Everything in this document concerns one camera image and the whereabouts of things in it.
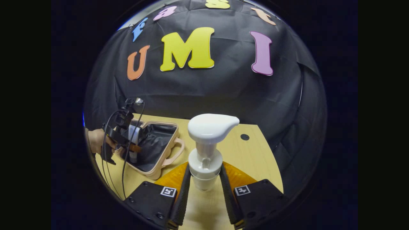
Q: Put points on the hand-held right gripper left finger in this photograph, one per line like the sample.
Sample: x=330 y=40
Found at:
x=182 y=201

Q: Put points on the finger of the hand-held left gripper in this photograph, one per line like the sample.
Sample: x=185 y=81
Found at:
x=126 y=140

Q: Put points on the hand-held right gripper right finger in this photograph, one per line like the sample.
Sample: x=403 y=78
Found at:
x=227 y=201

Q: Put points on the white squeeze tube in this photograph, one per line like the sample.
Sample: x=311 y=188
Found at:
x=135 y=132

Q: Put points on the pink suitcase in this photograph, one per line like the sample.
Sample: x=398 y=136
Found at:
x=156 y=140

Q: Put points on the white pump bottle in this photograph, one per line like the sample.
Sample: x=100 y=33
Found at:
x=207 y=153

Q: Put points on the black table hole cap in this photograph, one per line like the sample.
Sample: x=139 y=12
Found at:
x=244 y=137

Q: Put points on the black backdrop cloth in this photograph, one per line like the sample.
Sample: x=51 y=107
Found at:
x=207 y=92

